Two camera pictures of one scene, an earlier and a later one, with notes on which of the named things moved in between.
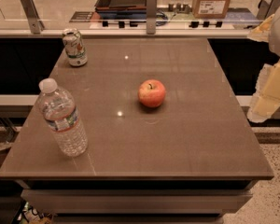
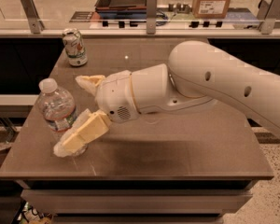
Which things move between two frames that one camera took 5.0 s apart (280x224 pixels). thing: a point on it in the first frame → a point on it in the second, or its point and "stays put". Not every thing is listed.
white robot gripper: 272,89 → 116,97
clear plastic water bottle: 63,119 stays put
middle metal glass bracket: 151,11 stays put
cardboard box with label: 212,1 stays put
